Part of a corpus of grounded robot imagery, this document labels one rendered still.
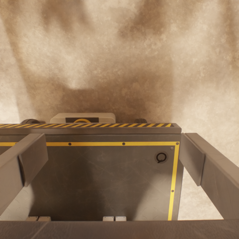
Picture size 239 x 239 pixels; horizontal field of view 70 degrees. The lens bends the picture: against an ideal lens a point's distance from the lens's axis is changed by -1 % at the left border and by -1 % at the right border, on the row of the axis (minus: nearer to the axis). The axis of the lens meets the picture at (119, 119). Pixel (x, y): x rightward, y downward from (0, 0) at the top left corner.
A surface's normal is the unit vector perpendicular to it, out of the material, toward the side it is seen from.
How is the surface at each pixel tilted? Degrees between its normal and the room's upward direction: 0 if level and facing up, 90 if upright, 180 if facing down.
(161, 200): 0
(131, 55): 0
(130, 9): 0
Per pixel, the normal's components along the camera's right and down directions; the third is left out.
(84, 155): 0.00, 0.28
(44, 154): 1.00, 0.00
